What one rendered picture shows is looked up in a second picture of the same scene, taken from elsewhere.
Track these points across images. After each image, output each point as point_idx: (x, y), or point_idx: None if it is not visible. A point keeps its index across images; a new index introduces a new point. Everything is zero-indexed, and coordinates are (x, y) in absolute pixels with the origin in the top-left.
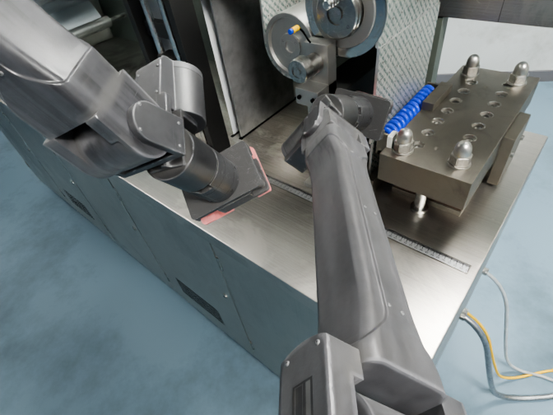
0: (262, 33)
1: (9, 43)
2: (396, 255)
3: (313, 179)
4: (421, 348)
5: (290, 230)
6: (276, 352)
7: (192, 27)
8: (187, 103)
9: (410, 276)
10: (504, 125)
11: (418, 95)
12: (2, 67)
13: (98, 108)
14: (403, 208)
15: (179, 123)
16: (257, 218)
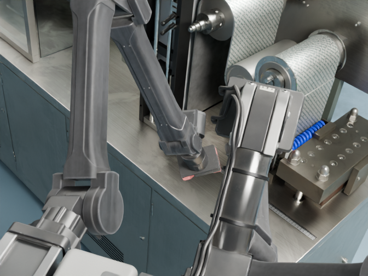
0: (219, 53)
1: (173, 119)
2: (276, 223)
3: None
4: (269, 229)
5: (214, 195)
6: None
7: (184, 58)
8: (200, 130)
9: (281, 235)
10: (355, 160)
11: (313, 127)
12: (167, 124)
13: (185, 137)
14: (288, 197)
15: (201, 141)
16: (194, 183)
